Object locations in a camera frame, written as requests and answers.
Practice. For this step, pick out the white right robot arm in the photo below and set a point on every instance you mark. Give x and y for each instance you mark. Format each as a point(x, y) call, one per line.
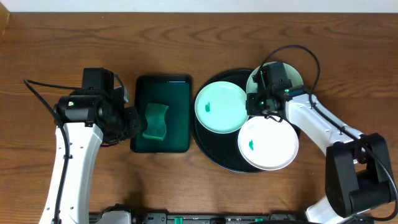
point(358, 168)

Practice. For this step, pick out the white plate with green stain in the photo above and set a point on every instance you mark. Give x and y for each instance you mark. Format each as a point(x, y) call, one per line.
point(267, 144)

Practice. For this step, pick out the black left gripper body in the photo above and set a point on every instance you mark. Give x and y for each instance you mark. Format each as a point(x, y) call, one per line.
point(134, 122)

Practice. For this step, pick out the round black serving tray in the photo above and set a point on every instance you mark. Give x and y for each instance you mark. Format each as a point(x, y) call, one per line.
point(222, 149)

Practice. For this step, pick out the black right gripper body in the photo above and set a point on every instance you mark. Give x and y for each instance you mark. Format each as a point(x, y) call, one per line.
point(260, 105)

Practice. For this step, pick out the green scrubbing sponge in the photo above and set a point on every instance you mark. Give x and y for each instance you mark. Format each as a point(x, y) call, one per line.
point(156, 126)

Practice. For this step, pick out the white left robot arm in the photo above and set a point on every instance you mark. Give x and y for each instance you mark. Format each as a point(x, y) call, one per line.
point(85, 123)

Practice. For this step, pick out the dark green rectangular tray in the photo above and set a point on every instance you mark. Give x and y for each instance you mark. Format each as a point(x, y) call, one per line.
point(175, 91)

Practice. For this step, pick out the pale green back plate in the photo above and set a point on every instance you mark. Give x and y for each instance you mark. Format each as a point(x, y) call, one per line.
point(292, 74)

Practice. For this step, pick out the mint green plate with stain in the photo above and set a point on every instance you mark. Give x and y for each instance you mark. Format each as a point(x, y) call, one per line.
point(220, 107)

